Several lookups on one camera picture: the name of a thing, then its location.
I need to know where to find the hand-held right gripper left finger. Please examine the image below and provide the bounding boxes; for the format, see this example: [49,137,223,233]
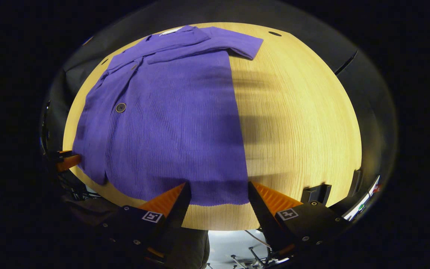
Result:
[95,182,193,262]

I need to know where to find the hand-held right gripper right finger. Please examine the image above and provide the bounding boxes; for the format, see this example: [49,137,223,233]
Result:
[248,181,350,260]

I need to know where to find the purple knitted cardigan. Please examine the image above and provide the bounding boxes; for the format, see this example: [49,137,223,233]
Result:
[72,25,264,207]

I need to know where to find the metal chair base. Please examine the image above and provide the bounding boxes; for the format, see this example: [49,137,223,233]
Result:
[230,245,290,269]

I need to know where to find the person's dark trousers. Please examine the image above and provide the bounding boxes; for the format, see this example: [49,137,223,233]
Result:
[159,224,211,269]

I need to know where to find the white desk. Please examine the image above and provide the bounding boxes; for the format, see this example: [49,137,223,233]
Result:
[342,175,381,222]

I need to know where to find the plain black side cloth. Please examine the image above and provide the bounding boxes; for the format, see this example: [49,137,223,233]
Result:
[336,49,399,213]

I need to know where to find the black bracket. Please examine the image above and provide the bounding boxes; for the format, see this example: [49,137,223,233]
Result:
[300,183,332,205]
[348,169,364,198]

